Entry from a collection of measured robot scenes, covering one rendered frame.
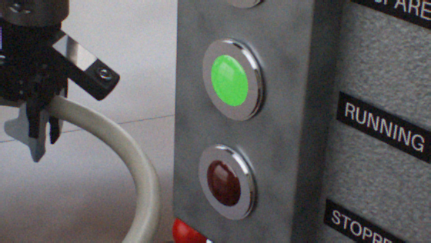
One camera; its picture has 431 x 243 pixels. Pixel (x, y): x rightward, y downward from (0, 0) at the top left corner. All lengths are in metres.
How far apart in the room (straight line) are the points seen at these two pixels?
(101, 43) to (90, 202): 1.28
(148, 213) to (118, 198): 1.70
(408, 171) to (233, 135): 0.08
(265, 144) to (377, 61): 0.06
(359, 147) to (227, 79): 0.06
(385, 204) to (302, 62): 0.07
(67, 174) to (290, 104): 2.49
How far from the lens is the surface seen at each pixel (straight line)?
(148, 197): 1.01
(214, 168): 0.38
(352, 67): 0.34
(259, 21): 0.34
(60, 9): 1.11
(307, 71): 0.33
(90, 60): 1.15
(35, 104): 1.15
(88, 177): 2.79
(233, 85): 0.35
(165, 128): 3.08
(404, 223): 0.35
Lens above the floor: 1.45
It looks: 27 degrees down
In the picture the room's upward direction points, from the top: 3 degrees clockwise
